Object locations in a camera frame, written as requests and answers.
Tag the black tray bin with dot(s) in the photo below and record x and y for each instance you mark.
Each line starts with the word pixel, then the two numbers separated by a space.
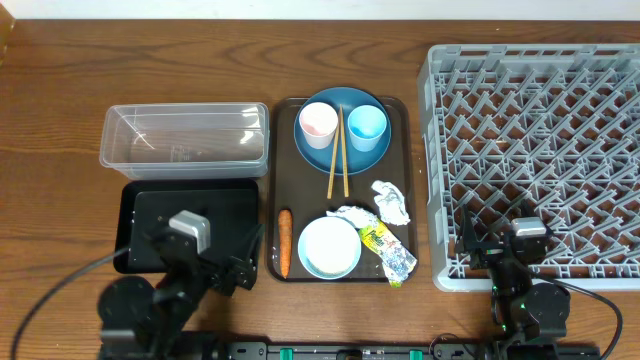
pixel 230 205

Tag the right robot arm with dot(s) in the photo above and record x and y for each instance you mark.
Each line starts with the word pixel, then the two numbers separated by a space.
pixel 532 315

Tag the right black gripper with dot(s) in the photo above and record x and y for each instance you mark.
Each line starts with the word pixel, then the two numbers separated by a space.
pixel 468 243

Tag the light blue bowl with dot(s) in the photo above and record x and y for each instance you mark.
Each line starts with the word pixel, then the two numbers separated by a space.
pixel 329 247

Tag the grey dishwasher rack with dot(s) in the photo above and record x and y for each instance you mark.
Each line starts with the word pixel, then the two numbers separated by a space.
pixel 560 122

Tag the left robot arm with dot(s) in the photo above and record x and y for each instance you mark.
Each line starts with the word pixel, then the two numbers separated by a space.
pixel 142 321

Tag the wooden chopstick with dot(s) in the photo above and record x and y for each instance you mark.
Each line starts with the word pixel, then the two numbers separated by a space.
pixel 333 163
pixel 344 161

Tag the orange carrot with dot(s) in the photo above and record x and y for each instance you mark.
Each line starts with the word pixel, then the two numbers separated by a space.
pixel 285 226

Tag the pink cup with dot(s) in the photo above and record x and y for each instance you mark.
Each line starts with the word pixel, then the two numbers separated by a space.
pixel 318 122

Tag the light blue cup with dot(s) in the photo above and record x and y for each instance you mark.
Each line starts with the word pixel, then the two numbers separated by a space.
pixel 366 124

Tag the clear plastic bin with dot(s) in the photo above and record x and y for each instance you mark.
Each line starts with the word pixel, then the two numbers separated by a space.
pixel 186 140

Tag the white paper ball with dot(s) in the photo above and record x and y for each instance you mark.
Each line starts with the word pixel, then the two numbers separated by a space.
pixel 391 203

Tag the white tissue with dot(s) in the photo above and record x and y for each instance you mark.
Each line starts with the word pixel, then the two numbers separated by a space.
pixel 358 217

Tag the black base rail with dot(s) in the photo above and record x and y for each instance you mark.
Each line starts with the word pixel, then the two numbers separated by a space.
pixel 436 351

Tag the yellow green snack wrapper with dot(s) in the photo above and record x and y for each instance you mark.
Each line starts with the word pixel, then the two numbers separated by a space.
pixel 397 261

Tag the dark brown serving tray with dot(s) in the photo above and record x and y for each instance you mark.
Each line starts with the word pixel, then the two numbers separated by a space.
pixel 296 185

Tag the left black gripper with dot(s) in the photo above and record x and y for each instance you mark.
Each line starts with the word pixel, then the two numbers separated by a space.
pixel 245 272

